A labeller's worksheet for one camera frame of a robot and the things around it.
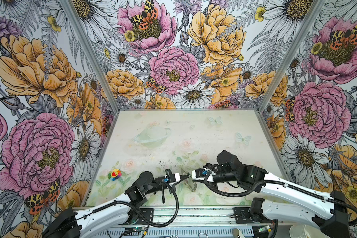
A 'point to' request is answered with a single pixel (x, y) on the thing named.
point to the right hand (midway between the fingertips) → (195, 180)
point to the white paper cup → (306, 231)
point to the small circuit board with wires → (133, 231)
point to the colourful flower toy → (114, 175)
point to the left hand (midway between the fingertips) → (187, 176)
